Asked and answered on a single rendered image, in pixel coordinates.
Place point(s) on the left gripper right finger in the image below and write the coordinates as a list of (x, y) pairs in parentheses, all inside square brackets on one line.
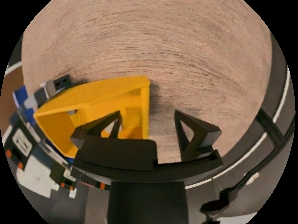
[(205, 134)]

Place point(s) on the grey shelf rack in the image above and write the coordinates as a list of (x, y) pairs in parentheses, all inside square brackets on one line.
[(39, 98)]

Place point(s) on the yellow bin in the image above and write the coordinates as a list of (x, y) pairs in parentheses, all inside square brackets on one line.
[(129, 94)]

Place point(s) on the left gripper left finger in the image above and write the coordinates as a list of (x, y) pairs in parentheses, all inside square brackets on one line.
[(95, 127)]

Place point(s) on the grey metal disc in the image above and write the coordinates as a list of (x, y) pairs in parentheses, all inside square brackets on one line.
[(71, 112)]

